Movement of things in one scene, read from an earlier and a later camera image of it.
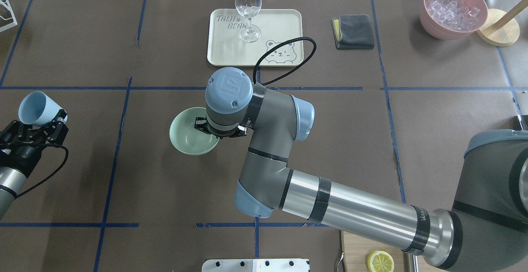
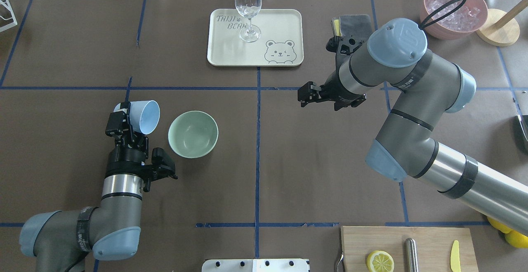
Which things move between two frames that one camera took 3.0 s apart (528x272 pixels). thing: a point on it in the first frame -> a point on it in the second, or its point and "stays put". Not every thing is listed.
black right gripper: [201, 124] -> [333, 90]
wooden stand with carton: [501, 29] stays put
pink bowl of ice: [451, 10] stays put
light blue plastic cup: [36, 108] -> [144, 115]
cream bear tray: [225, 47] stays put
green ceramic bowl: [187, 139] stays put
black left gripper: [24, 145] -> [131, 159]
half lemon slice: [380, 261] stays put
